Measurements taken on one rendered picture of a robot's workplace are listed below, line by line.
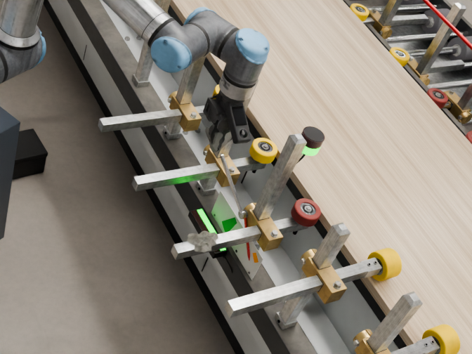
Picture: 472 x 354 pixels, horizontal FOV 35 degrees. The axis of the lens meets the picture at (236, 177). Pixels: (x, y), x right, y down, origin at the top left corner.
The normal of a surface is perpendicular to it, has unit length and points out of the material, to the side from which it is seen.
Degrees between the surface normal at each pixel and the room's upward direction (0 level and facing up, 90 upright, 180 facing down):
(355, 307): 90
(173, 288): 0
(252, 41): 5
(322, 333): 0
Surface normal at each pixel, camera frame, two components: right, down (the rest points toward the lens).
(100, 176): 0.29, -0.68
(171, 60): -0.47, 0.52
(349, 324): -0.83, 0.15
